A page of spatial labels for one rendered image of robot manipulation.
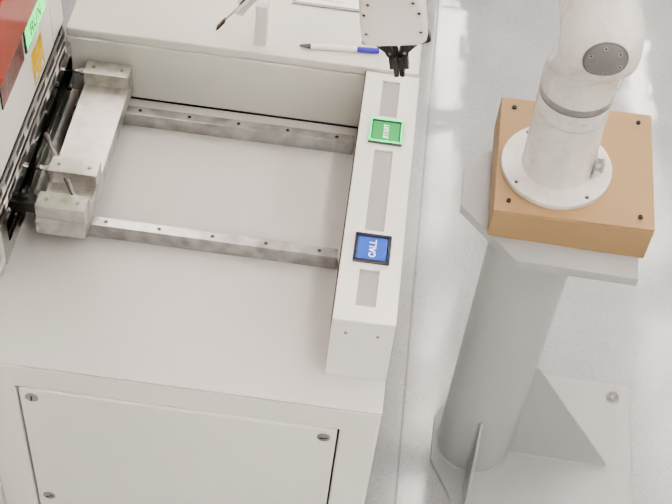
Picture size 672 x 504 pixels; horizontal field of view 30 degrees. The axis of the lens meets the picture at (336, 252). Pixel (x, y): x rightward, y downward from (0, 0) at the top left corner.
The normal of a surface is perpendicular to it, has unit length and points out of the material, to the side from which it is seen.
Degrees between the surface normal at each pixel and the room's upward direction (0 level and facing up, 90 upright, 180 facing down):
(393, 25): 90
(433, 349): 0
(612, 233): 90
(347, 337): 90
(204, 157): 0
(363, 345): 90
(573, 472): 0
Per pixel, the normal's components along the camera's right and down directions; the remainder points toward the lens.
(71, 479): -0.11, 0.75
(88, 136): 0.08, -0.65
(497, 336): -0.50, 0.63
